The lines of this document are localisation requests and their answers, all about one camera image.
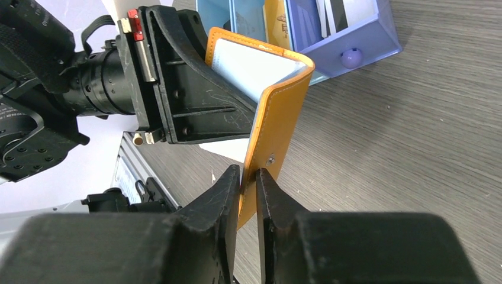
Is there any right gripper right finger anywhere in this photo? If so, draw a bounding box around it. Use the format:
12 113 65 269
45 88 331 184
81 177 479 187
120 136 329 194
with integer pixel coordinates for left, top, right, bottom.
256 168 310 283

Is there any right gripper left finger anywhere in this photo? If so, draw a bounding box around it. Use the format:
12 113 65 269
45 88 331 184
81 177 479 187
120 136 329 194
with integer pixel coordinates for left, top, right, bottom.
174 164 240 283

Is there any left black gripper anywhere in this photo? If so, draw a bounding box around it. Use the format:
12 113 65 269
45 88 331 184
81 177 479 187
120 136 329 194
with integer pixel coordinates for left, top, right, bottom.
117 5 257 144

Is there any orange leather card holder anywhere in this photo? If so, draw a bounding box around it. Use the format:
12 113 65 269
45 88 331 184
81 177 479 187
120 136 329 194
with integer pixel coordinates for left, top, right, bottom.
205 27 315 228

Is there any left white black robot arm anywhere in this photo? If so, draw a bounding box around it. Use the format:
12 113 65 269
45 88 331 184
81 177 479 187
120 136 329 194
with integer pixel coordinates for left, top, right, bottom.
1 1 257 196

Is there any yellow item in blue drawer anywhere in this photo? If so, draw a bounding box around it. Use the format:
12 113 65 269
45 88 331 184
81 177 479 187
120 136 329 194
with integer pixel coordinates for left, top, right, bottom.
262 0 291 49

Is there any blue purple three-drawer organizer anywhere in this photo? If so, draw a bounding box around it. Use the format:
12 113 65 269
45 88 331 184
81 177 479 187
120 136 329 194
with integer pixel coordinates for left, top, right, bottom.
195 0 403 84

